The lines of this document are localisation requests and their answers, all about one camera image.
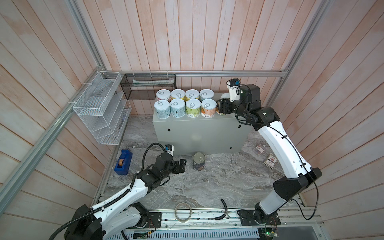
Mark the green can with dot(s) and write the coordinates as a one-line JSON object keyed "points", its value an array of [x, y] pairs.
{"points": [[193, 108]]}

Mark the white wire mesh shelf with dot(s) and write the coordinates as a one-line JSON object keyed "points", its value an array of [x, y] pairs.
{"points": [[103, 109]]}

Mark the black mesh basket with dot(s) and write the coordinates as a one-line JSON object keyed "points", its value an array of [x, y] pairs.
{"points": [[143, 87]]}

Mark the teal labelled can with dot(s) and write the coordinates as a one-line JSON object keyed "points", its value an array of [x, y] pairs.
{"points": [[162, 109]]}

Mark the horizontal aluminium wall rail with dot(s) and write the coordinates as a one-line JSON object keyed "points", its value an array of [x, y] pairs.
{"points": [[247, 73]]}

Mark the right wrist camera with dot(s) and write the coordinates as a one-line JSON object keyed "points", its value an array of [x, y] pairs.
{"points": [[234, 89]]}

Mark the blue can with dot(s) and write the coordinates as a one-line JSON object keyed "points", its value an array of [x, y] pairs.
{"points": [[177, 108]]}

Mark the open-top dark metal can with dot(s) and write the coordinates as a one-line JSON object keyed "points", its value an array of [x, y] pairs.
{"points": [[199, 160]]}

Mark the black pliers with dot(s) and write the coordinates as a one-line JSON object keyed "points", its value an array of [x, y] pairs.
{"points": [[226, 212]]}

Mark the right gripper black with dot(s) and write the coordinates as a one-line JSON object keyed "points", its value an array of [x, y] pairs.
{"points": [[224, 105]]}

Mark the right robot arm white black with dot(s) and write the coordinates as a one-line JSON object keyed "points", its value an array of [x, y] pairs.
{"points": [[299, 174]]}

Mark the pink labelled can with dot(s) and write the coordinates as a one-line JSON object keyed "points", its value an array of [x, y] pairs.
{"points": [[163, 95]]}

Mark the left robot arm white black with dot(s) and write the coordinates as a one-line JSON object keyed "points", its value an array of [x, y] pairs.
{"points": [[123, 209]]}

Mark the blue tape dispenser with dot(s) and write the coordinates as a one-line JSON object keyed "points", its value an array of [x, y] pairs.
{"points": [[123, 164]]}

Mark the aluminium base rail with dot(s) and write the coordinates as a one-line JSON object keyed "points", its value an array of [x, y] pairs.
{"points": [[199, 224]]}

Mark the clear paper clip box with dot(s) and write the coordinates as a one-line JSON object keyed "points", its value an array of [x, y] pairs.
{"points": [[258, 150]]}

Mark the small card box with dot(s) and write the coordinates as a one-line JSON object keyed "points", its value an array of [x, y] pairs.
{"points": [[271, 161]]}

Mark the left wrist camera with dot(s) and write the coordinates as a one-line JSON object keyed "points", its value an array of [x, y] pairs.
{"points": [[170, 149]]}

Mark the yellow can back row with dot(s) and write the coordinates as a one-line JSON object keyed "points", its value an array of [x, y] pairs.
{"points": [[223, 96]]}

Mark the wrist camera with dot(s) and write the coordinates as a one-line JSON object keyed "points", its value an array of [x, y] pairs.
{"points": [[234, 89], [170, 149]]}

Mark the left aluminium wall rail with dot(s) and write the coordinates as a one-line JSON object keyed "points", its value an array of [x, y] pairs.
{"points": [[29, 163]]}

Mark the grey metal cabinet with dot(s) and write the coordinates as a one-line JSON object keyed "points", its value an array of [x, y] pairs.
{"points": [[219, 134]]}

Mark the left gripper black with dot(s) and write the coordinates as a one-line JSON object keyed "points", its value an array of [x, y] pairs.
{"points": [[177, 170]]}

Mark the yellow labelled can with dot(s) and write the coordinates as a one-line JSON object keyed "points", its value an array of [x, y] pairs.
{"points": [[178, 94]]}

